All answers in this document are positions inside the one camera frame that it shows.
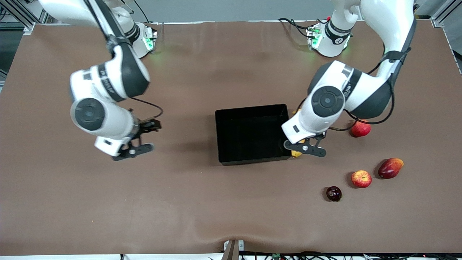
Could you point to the yellow banana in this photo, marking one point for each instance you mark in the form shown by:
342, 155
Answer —
296, 154

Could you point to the black plastic box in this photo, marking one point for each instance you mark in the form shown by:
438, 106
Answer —
249, 137

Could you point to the red yellow apple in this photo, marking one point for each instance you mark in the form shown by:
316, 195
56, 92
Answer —
361, 179

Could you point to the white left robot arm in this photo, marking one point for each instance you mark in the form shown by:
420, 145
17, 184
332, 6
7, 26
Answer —
382, 29

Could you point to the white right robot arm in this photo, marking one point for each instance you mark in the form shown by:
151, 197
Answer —
108, 119

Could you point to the red pomegranate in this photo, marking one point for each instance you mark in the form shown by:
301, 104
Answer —
361, 130

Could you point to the dark purple plum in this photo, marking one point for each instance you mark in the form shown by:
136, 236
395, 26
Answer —
334, 194

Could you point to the brown table cover mat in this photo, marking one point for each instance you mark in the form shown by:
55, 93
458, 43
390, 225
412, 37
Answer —
144, 202

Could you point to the red yellow mango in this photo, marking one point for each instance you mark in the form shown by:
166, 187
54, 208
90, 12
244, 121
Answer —
389, 169

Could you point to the grey metal mount bracket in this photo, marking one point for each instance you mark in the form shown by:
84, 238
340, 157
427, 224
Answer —
231, 251

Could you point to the aluminium frame profile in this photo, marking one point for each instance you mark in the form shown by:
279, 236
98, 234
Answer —
444, 14
18, 16

